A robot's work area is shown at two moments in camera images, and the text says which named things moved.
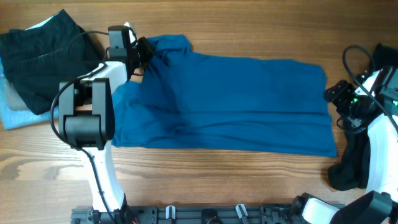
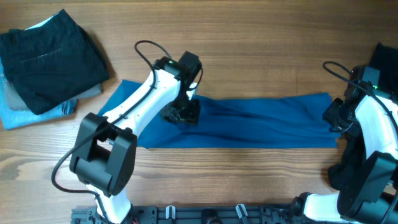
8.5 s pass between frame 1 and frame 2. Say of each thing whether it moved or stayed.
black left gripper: moved
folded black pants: stayed
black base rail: stayed
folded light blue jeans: stayed
